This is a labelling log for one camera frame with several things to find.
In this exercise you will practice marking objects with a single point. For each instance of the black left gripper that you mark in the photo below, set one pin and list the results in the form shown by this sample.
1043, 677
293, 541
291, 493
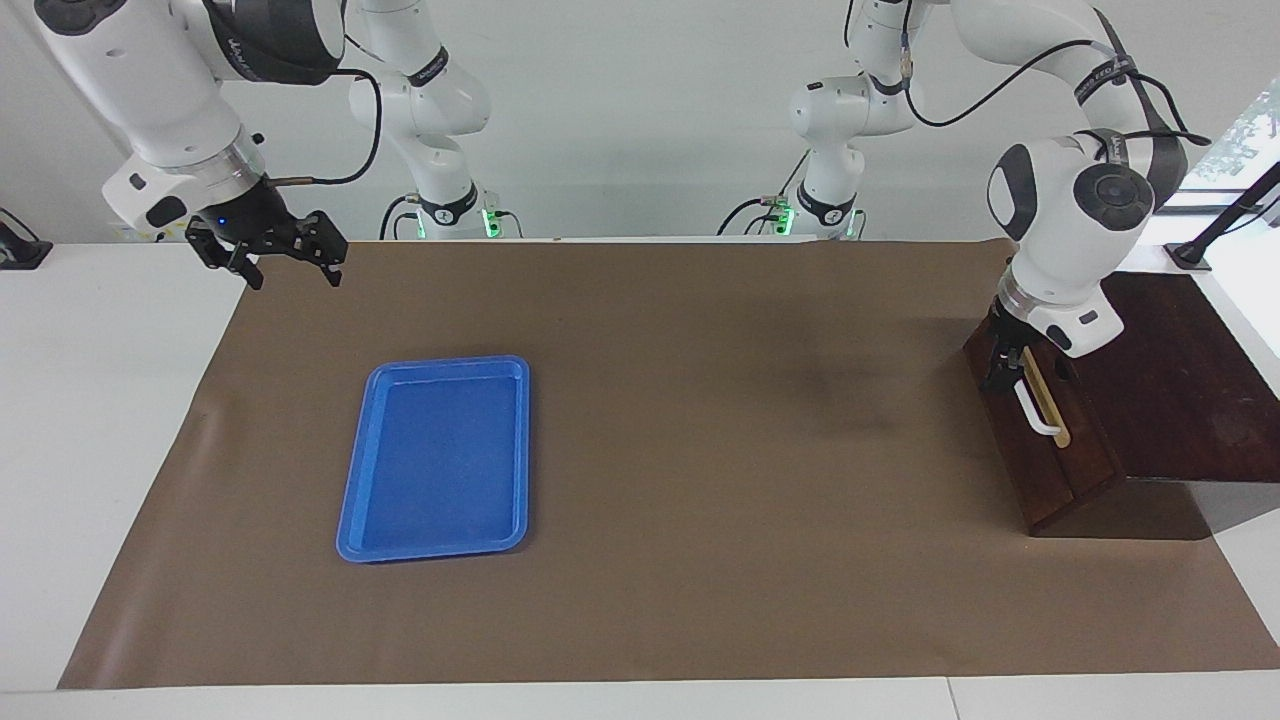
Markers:
1008, 325

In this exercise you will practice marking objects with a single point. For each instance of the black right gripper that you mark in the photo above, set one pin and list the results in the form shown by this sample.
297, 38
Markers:
250, 220

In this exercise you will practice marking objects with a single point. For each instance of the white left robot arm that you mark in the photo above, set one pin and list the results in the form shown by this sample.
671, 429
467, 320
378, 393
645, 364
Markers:
1050, 200

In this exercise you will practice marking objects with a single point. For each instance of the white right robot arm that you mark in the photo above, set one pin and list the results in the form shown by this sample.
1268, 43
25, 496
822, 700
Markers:
160, 90

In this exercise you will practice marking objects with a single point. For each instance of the dark wooden drawer cabinet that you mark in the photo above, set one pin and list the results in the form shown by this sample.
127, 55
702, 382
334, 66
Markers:
1170, 380

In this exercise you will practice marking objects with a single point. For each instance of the black angled stand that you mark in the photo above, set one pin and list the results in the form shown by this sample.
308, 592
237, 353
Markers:
1225, 215

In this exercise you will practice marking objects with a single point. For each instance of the blue plastic tray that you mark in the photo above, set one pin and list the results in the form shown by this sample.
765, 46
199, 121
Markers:
440, 470

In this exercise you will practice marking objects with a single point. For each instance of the brown paper table mat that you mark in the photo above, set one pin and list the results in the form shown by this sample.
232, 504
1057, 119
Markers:
700, 500

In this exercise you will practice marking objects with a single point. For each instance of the black clamp mount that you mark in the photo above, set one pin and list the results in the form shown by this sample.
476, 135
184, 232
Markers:
20, 250

